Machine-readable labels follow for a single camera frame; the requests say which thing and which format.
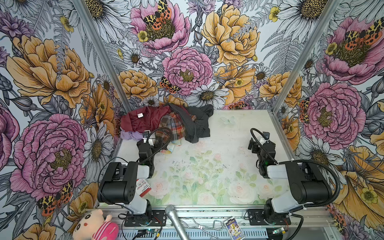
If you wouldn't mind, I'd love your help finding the lavender cloth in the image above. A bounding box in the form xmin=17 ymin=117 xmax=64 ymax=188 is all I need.
xmin=121 ymin=130 xmax=143 ymax=142

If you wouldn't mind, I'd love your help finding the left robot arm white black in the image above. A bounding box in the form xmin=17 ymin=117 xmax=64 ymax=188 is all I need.
xmin=98 ymin=131 xmax=155 ymax=227

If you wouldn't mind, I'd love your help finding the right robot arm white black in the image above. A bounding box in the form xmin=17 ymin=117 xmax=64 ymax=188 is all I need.
xmin=248 ymin=128 xmax=342 ymax=225

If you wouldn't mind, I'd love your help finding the pastel patterned cloth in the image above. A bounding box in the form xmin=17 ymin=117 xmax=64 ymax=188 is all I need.
xmin=161 ymin=140 xmax=182 ymax=154

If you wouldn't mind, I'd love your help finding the maroon cloth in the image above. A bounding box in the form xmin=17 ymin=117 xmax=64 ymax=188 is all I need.
xmin=121 ymin=106 xmax=171 ymax=133

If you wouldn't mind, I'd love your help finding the plaid cloth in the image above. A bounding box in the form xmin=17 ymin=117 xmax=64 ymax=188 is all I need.
xmin=155 ymin=112 xmax=197 ymax=146

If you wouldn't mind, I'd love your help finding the dark grey cloth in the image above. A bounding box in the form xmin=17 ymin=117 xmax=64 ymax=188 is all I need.
xmin=166 ymin=103 xmax=214 ymax=144

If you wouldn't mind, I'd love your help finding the red white label tag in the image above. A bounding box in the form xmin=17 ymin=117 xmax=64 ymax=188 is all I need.
xmin=136 ymin=179 xmax=152 ymax=198

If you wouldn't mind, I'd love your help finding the silver microphone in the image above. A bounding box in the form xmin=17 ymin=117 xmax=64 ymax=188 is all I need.
xmin=165 ymin=205 xmax=190 ymax=240

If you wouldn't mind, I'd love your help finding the colourful card packet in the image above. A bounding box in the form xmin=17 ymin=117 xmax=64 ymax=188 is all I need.
xmin=224 ymin=217 xmax=246 ymax=240

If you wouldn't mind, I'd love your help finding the pink plush doll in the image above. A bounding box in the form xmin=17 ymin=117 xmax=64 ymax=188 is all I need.
xmin=73 ymin=209 xmax=119 ymax=240

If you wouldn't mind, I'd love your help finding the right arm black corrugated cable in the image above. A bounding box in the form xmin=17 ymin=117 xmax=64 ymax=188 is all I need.
xmin=250 ymin=127 xmax=341 ymax=208

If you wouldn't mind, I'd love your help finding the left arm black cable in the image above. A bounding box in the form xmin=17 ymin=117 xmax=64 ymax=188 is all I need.
xmin=143 ymin=127 xmax=173 ymax=164

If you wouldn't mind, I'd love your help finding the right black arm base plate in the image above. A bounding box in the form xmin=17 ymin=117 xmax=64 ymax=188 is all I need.
xmin=244 ymin=209 xmax=291 ymax=226

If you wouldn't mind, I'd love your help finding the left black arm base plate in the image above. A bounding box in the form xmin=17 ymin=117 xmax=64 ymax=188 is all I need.
xmin=123 ymin=210 xmax=168 ymax=227

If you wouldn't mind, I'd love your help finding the right aluminium frame post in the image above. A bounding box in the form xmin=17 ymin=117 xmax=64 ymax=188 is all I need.
xmin=272 ymin=0 xmax=340 ymax=114

